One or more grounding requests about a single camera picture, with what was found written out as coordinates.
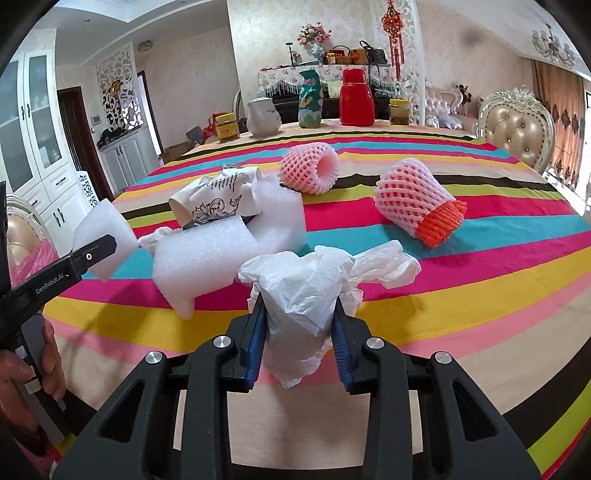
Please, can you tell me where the pink and orange foam net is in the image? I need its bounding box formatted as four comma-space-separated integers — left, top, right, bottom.
374, 158, 467, 250

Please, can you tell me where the sideboard with lace cloth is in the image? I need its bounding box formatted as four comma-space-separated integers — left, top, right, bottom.
257, 64, 416, 123

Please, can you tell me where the beige tufted chair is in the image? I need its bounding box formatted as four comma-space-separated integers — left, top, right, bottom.
475, 87, 557, 174
0, 194, 56, 268

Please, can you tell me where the tall white glass cabinet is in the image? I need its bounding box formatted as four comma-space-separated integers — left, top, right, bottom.
0, 48, 93, 227

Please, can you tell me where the white foam sheet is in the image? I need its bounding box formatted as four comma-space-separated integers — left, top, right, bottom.
152, 178, 306, 321

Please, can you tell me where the red knot wall hanging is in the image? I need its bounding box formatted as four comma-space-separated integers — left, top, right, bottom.
381, 0, 407, 80

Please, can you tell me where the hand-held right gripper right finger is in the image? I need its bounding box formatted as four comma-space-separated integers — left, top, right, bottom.
330, 294, 542, 480

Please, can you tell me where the white foam block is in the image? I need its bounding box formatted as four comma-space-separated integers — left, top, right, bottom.
73, 199, 138, 282

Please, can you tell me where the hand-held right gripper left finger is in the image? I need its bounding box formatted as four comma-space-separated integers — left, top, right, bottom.
52, 293, 269, 480

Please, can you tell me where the cardboard box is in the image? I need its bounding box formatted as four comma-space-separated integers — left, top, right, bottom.
164, 141, 199, 162

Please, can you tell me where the white ceramic jug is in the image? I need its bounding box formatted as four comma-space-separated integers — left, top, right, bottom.
246, 97, 282, 136

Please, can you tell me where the green flower vase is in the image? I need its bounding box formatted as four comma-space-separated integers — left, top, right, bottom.
298, 69, 324, 128

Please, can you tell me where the white lattice screen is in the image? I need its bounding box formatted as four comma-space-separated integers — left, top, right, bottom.
95, 46, 139, 134

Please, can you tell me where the red thermos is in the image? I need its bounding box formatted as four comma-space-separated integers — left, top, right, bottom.
339, 68, 376, 127

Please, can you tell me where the striped tablecloth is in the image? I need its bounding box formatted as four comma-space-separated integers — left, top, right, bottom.
44, 117, 591, 480

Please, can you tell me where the chandelier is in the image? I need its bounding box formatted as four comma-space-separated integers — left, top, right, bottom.
531, 23, 578, 65

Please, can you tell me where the white ornate sofa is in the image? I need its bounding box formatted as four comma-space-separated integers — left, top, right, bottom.
425, 85, 478, 134

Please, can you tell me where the brown curtain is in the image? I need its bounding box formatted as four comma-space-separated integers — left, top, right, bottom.
531, 60, 591, 195

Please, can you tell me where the pink foam fruit net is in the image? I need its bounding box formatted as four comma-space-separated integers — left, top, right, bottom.
278, 142, 339, 193

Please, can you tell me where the yellow lid jar red label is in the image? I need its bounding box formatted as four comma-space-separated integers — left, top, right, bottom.
213, 113, 241, 141

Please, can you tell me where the pink plastic bag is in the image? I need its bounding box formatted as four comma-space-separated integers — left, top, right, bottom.
9, 240, 62, 289

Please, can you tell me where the person's left hand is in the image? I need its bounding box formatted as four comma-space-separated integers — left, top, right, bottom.
0, 318, 66, 431

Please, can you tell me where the white plastic bag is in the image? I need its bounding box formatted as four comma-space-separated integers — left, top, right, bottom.
238, 240, 422, 389

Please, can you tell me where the white perforated panel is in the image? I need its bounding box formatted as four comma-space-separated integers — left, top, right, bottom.
76, 171, 100, 208

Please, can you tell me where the black handbag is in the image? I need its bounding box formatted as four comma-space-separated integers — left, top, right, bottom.
359, 41, 389, 64

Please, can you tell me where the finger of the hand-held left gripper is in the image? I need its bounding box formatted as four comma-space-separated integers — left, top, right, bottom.
69, 234, 117, 278

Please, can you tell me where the flower bouquet in vase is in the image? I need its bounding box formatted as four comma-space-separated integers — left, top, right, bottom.
298, 24, 332, 63

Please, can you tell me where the low white cabinet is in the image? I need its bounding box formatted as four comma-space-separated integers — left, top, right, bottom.
99, 129, 162, 195

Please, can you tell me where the glass jar yellow lid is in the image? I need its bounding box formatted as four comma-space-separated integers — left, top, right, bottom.
389, 98, 411, 125

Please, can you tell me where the printed paper cup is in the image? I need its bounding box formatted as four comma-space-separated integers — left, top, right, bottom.
168, 166, 264, 228

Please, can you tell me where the dark wooden door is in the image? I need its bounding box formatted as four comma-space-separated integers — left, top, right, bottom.
58, 88, 114, 201

